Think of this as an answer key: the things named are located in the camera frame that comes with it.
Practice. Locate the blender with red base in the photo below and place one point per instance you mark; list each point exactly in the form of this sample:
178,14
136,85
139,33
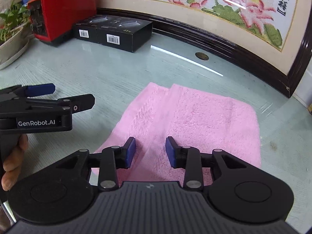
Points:
65,9

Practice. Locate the person's left hand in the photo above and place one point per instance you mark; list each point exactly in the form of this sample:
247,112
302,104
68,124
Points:
12,165

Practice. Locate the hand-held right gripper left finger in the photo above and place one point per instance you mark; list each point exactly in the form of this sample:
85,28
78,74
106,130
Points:
131,152

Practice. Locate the black cardboard box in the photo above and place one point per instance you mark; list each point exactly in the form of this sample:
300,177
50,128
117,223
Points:
117,39
84,33

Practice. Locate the pink towel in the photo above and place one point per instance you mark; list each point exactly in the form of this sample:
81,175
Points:
195,117

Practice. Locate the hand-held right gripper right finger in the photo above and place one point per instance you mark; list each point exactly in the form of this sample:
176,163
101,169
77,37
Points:
170,151

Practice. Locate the green potted plant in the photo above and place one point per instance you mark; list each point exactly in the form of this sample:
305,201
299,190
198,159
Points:
12,19

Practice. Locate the framed lotus embroidery picture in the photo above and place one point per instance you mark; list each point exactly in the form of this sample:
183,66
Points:
219,4

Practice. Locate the round brass table cap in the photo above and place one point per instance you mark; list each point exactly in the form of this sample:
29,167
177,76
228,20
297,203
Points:
202,56

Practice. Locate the white planter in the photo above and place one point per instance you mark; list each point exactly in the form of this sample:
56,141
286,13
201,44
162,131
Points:
12,46

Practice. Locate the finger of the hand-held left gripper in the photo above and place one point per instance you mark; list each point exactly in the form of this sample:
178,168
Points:
82,102
41,89

